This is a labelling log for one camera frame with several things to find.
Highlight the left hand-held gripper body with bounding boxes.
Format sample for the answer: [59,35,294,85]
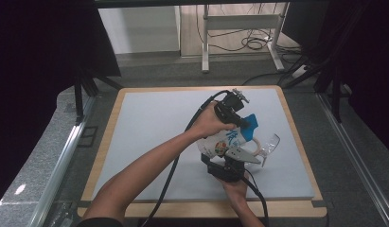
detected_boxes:
[214,89,250,126]

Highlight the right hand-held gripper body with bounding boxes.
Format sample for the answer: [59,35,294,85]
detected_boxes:
[201,147,262,183]

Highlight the white and blue powder bag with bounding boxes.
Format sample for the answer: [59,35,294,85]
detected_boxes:
[196,113,259,159]

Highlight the person's right hand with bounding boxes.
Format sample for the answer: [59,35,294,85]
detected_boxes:
[219,172,250,206]

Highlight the person's left hand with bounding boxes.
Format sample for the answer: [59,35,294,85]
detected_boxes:
[190,101,238,140]

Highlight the wooden table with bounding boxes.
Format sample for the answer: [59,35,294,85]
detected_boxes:
[77,84,328,219]

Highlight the white power strip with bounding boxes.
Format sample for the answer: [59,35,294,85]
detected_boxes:
[291,64,309,79]

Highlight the white table mat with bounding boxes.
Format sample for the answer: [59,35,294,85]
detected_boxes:
[92,88,316,201]

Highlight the black metal stand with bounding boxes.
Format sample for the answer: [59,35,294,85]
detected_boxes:
[276,56,354,124]
[73,70,124,124]

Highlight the white panel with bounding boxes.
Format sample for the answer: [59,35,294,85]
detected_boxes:
[97,6,181,55]

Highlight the black curtain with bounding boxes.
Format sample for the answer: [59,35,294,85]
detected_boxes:
[281,0,389,155]
[0,0,122,206]

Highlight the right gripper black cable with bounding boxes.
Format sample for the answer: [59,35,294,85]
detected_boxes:
[242,168,271,227]

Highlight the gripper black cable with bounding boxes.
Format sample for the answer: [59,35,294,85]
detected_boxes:
[141,89,231,227]
[242,168,271,227]

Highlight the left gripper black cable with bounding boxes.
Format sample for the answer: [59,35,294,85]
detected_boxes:
[141,89,231,227]

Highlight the black floor cables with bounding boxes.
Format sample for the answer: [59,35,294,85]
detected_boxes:
[195,3,307,53]

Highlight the white metal desk frame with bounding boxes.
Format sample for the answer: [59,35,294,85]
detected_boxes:
[201,3,291,74]

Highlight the black floor bracket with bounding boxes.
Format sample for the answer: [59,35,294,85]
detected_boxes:
[78,126,98,148]

